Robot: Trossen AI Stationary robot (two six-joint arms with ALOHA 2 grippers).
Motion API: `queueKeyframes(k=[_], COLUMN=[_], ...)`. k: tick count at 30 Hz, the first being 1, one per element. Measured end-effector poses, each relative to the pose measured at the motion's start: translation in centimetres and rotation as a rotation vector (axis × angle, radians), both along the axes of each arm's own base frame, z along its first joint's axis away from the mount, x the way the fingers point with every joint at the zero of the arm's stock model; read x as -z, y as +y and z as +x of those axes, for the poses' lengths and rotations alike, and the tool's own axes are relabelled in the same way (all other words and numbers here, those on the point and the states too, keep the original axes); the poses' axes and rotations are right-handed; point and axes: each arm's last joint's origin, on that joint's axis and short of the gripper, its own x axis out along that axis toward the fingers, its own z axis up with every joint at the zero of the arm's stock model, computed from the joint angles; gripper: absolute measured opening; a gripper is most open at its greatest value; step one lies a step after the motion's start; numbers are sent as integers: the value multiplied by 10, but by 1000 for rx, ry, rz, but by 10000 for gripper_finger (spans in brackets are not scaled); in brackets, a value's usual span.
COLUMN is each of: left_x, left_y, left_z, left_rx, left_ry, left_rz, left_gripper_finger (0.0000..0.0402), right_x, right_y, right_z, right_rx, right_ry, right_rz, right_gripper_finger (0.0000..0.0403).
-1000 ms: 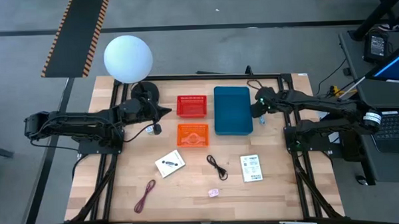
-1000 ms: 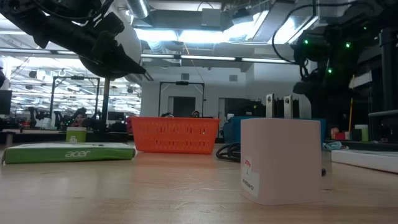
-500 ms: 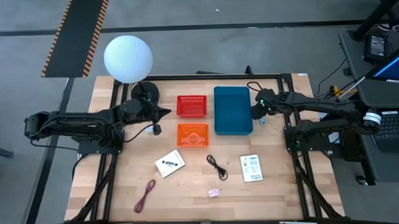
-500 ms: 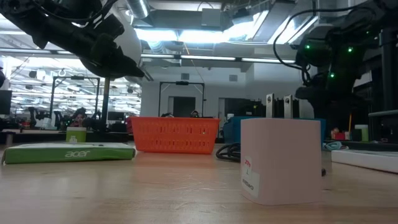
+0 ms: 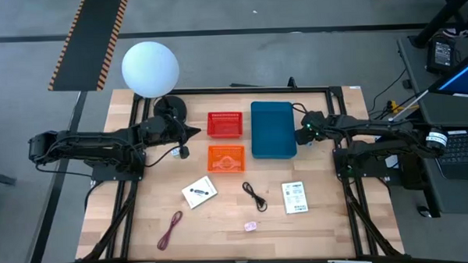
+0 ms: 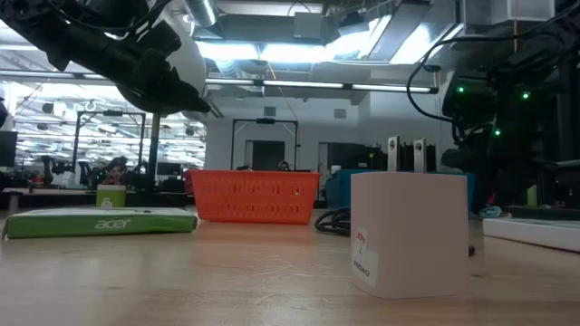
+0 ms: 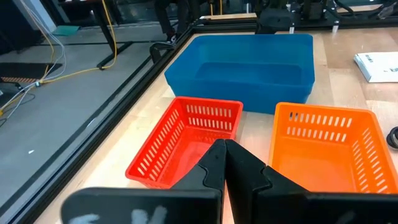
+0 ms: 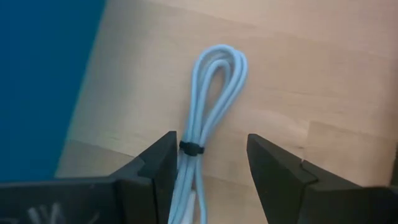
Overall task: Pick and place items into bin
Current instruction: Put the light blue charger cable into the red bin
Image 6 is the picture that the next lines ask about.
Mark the white cardboard box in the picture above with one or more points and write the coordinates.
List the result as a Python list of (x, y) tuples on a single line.
[(417, 235)]

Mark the small green box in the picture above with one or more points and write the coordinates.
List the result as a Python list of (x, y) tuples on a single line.
[(111, 195)]

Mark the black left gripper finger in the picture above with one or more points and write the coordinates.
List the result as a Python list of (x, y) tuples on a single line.
[(188, 97)]

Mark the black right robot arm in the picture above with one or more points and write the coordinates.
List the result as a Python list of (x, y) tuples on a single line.
[(521, 149)]

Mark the green acer box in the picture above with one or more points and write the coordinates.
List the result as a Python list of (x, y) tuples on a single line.
[(99, 224)]

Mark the long ceiling light bar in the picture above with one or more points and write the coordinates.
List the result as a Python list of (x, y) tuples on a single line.
[(299, 84)]

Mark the black background rig frame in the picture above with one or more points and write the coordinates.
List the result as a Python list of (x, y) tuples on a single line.
[(265, 121), (112, 113)]

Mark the black background monitor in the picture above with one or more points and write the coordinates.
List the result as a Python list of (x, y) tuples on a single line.
[(8, 149)]

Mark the orange plastic basket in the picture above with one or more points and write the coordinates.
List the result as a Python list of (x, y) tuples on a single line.
[(254, 197)]

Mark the green white container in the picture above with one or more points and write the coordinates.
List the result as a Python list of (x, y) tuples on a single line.
[(532, 197)]

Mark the black background robot arm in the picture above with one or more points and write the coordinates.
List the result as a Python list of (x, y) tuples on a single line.
[(47, 167)]

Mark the teal plastic bin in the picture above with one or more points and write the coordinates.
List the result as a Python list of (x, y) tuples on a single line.
[(337, 190)]

